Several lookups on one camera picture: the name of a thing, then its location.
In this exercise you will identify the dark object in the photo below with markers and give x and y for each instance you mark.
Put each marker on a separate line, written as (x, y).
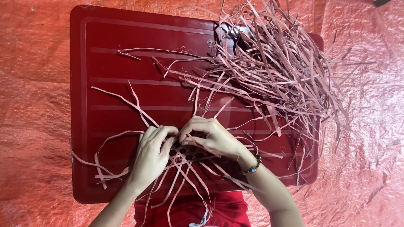
(381, 2)

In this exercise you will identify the orange woven tarp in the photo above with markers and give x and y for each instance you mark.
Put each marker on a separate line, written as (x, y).
(34, 110)

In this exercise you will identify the loose pink strip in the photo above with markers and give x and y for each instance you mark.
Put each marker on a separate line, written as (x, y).
(151, 51)

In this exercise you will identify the person's left hand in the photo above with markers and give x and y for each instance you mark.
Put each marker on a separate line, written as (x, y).
(148, 159)

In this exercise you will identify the person's red clothing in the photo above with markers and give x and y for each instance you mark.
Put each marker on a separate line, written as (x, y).
(195, 209)

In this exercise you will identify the dark red plastic board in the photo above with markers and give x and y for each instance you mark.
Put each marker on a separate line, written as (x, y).
(126, 94)

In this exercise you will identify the woven pink strip mat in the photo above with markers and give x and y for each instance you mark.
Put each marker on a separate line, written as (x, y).
(186, 164)

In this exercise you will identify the person's right hand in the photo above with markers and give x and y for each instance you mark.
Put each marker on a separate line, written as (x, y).
(217, 138)

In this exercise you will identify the pile of pink plastic strips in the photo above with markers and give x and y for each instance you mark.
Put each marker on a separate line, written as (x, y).
(277, 69)

